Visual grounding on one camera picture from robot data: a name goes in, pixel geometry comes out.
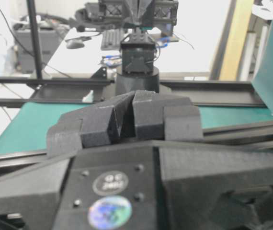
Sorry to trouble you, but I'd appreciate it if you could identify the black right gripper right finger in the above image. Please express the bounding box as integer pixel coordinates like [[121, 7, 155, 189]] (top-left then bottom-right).
[[132, 91, 204, 141]]

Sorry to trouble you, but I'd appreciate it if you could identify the black computer mouse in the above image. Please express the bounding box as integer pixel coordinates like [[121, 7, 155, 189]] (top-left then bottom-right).
[[66, 38, 85, 49]]

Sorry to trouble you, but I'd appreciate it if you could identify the black vertical stand pole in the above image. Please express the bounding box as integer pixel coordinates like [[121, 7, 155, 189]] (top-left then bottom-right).
[[26, 0, 43, 80]]

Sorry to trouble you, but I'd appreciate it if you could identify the black aluminium frame rail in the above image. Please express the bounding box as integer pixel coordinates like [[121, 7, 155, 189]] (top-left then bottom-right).
[[0, 78, 273, 175]]

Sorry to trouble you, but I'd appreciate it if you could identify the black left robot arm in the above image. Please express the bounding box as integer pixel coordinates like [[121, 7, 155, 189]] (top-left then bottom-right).
[[84, 0, 179, 95]]

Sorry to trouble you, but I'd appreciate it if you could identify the black computer keyboard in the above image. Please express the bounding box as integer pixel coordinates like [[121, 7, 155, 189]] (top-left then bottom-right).
[[101, 29, 125, 50]]

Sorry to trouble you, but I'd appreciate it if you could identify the grey equipment box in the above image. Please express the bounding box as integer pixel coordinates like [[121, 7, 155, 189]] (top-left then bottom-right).
[[13, 26, 63, 74]]

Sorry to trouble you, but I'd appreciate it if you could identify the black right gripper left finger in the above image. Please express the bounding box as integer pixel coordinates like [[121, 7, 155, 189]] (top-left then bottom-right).
[[46, 92, 135, 158]]

